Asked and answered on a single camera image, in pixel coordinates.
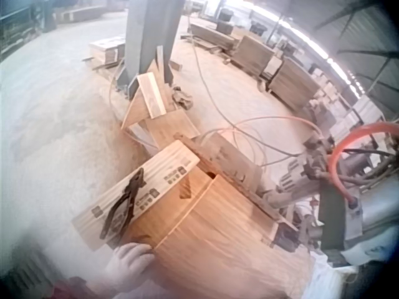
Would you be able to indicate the person's left hand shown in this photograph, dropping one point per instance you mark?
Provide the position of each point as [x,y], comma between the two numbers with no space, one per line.
[129,268]

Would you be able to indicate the person's left fingers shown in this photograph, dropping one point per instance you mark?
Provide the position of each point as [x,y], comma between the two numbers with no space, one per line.
[140,253]

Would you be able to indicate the large plywood box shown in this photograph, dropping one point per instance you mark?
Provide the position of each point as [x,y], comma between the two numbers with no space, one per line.
[218,243]

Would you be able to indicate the black pliers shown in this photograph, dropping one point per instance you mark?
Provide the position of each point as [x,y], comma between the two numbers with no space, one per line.
[123,205]

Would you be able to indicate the printed wooden board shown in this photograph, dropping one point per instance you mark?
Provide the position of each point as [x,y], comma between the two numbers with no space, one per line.
[162,174]

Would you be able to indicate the upright printed plywood panel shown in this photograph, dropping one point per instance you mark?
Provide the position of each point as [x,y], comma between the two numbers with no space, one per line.
[227,155]

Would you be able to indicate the leaning plain wooden boards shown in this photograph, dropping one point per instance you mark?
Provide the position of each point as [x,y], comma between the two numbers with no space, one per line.
[149,102]

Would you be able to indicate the dirty work gloves heap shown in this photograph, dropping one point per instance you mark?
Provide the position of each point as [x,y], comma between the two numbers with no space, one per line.
[183,98]

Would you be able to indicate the grey pneumatic machine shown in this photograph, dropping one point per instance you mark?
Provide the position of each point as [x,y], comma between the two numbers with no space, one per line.
[315,174]

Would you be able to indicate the small stack of boards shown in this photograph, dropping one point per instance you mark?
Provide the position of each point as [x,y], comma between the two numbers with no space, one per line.
[106,50]

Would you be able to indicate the white sack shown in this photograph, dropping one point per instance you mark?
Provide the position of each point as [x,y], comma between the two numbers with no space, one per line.
[352,277]

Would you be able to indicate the grey steel column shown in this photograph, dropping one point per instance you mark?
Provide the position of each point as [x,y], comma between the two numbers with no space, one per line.
[149,37]

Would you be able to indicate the tall plywood sheet stack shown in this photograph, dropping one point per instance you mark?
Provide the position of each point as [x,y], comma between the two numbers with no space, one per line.
[294,84]
[254,56]

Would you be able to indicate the low pile of timber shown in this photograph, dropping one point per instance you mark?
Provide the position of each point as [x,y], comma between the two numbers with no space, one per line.
[212,35]

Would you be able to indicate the stacks of pale wooden boxes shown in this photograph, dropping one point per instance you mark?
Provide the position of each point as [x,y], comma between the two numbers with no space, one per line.
[349,109]

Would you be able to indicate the green metal post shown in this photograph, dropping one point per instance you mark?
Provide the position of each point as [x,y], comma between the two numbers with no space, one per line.
[332,215]

